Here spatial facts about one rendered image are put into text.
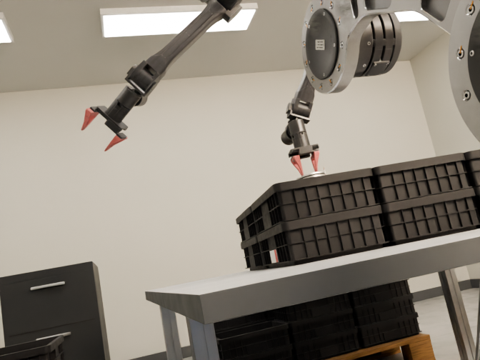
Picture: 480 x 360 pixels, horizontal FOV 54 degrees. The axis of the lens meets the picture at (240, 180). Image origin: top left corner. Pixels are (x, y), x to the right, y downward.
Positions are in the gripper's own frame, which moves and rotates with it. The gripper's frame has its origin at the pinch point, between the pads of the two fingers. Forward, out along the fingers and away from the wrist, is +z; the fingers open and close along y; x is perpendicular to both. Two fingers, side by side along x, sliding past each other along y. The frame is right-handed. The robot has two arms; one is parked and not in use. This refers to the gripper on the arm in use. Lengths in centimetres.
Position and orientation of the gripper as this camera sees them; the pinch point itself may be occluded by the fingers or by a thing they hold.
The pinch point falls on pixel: (309, 173)
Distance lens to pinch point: 166.1
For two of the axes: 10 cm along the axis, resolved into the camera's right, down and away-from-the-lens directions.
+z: 2.2, 9.5, -2.3
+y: -9.7, 2.0, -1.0
